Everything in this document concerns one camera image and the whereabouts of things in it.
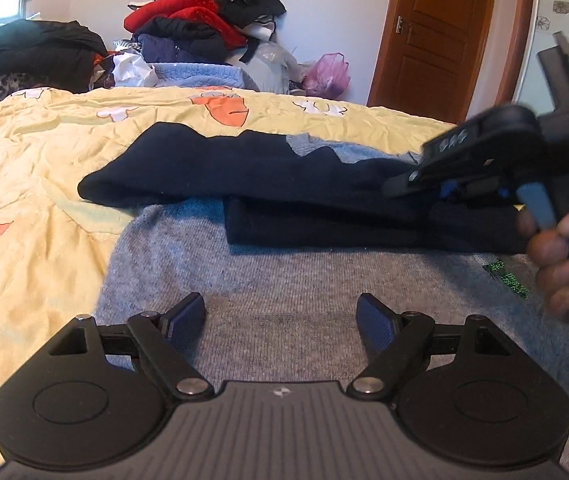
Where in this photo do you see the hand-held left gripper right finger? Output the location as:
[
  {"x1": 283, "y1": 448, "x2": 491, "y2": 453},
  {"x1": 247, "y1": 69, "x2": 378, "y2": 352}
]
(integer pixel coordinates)
[{"x1": 347, "y1": 292, "x2": 515, "y2": 402}]

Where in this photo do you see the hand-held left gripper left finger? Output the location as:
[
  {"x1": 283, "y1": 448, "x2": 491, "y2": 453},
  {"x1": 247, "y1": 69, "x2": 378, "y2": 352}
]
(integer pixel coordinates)
[{"x1": 44, "y1": 292, "x2": 215, "y2": 402}]

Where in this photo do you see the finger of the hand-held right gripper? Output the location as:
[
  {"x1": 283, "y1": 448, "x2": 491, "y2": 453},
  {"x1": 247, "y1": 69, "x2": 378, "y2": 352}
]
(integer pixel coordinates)
[{"x1": 381, "y1": 160, "x2": 446, "y2": 199}]

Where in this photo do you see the grey sweater with navy sleeves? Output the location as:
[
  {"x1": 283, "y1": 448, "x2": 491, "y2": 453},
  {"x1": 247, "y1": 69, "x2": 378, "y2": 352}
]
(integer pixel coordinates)
[{"x1": 78, "y1": 122, "x2": 569, "y2": 480}]

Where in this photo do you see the person's right hand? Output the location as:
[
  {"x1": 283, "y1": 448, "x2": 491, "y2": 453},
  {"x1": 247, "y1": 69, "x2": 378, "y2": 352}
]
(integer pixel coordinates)
[{"x1": 517, "y1": 191, "x2": 569, "y2": 318}]

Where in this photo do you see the brown wooden door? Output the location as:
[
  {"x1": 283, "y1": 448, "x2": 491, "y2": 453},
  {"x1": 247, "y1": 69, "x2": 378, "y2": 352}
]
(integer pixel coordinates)
[{"x1": 367, "y1": 0, "x2": 521, "y2": 124}]

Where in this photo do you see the pink plastic bag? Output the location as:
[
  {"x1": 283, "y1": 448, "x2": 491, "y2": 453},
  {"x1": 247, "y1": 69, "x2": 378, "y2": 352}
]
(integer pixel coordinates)
[{"x1": 301, "y1": 52, "x2": 352, "y2": 101}]

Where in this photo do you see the grey plastic bag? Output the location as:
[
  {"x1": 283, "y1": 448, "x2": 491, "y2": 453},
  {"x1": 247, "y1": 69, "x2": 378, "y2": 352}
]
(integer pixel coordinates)
[{"x1": 242, "y1": 41, "x2": 306, "y2": 96}]

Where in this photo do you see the yellow printed blanket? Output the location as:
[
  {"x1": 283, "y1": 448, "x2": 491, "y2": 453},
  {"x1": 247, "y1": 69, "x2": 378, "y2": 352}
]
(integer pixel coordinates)
[{"x1": 0, "y1": 85, "x2": 465, "y2": 480}]

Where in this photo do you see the light blue fleece blanket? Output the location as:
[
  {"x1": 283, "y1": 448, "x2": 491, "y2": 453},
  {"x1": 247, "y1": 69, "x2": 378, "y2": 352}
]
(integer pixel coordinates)
[{"x1": 150, "y1": 62, "x2": 261, "y2": 93}]

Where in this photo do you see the white plastic bag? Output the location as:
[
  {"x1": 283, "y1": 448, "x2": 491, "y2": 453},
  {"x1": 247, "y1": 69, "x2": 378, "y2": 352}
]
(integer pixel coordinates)
[{"x1": 111, "y1": 52, "x2": 158, "y2": 89}]

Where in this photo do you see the dark navy garment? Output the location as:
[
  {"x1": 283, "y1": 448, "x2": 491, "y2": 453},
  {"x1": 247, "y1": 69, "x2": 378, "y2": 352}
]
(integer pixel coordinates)
[{"x1": 133, "y1": 17, "x2": 232, "y2": 66}]

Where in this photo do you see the red garment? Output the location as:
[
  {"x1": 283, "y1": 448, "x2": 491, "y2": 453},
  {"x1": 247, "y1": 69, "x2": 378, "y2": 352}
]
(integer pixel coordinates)
[{"x1": 123, "y1": 0, "x2": 248, "y2": 47}]

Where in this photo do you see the black jacket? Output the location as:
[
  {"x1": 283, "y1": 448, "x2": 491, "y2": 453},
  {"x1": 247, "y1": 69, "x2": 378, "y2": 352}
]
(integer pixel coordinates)
[{"x1": 0, "y1": 20, "x2": 108, "y2": 96}]

